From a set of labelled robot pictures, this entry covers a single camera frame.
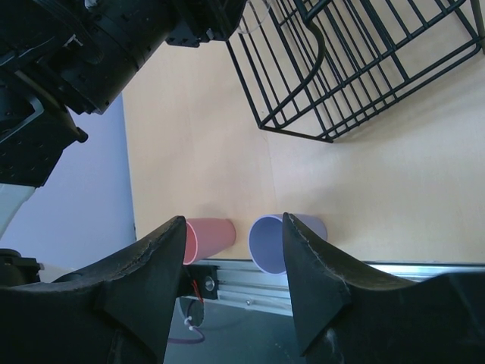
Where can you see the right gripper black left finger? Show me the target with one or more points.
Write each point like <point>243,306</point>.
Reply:
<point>117,310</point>

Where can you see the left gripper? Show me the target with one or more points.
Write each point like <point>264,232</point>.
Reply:
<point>129,32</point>

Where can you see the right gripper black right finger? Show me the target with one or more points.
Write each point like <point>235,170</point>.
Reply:
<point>368,316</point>

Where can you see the clear plastic cup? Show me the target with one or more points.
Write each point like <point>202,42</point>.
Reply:
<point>254,14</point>

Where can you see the black wire dish rack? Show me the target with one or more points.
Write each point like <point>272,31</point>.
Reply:
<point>318,69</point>

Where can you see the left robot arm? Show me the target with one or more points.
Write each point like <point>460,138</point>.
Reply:
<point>61,58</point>

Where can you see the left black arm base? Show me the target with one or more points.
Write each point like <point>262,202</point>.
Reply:
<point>198,281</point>

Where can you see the small lavender plastic cup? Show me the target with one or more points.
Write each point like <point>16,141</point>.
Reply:
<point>265,243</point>

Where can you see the red plastic cup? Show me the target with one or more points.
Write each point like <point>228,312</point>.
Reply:
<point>206,237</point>

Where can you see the aluminium mounting rail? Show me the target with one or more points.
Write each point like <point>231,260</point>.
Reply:
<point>242,285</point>

